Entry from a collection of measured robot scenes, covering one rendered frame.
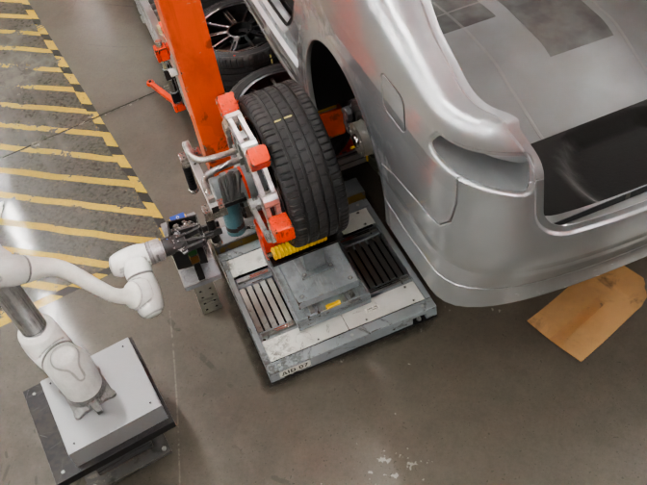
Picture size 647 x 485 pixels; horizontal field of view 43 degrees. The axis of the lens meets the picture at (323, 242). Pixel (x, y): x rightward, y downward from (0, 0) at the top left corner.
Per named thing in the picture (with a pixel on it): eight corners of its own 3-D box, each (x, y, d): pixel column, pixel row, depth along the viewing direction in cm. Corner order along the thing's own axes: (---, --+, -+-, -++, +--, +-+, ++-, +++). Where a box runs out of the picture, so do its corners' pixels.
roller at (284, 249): (333, 241, 357) (331, 231, 353) (271, 265, 352) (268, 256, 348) (328, 232, 361) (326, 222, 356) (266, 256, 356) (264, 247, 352)
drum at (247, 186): (271, 198, 337) (264, 173, 326) (221, 216, 333) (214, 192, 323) (259, 177, 346) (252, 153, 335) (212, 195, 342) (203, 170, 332)
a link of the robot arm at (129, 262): (145, 244, 324) (157, 275, 321) (108, 259, 321) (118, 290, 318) (142, 237, 314) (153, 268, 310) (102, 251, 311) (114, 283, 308)
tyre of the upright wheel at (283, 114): (364, 225, 309) (300, 60, 306) (306, 247, 305) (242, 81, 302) (332, 232, 374) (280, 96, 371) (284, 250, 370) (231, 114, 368)
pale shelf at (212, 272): (222, 277, 359) (220, 273, 357) (186, 292, 356) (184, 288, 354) (195, 215, 387) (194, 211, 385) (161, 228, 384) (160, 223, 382)
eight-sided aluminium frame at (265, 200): (295, 263, 338) (271, 167, 298) (279, 268, 337) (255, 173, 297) (252, 183, 374) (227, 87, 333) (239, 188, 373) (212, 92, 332)
